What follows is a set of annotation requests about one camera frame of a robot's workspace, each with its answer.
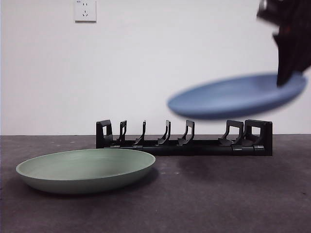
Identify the blue round plate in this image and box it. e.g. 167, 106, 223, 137
167, 72, 308, 120

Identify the pale green round plate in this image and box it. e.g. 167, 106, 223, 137
16, 148, 156, 195

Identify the black plastic plate rack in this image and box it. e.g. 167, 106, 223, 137
96, 119, 273, 156

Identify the white wall socket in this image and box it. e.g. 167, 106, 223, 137
74, 0, 97, 24

